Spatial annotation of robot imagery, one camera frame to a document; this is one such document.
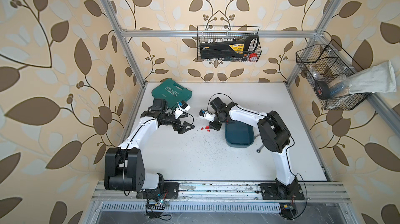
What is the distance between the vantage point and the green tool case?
1096mm

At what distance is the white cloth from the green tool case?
34.1 inches

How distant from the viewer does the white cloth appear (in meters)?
0.54
